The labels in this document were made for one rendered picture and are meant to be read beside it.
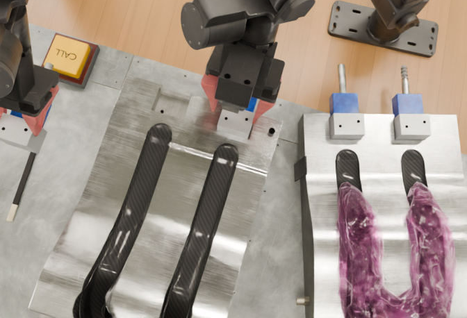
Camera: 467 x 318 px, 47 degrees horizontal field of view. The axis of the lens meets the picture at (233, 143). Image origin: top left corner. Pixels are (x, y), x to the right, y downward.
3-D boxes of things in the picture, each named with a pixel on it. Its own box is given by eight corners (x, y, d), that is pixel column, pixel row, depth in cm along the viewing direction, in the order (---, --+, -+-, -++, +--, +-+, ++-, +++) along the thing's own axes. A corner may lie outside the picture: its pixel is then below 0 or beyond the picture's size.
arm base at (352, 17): (451, 39, 91) (456, 3, 92) (336, 14, 91) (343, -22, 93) (432, 58, 98) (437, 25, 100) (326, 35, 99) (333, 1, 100)
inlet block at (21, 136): (39, 65, 83) (28, 52, 77) (70, 75, 82) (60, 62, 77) (7, 144, 80) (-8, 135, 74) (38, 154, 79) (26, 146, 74)
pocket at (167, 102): (162, 91, 88) (160, 84, 85) (192, 101, 88) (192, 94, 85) (153, 116, 87) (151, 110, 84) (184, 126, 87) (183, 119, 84)
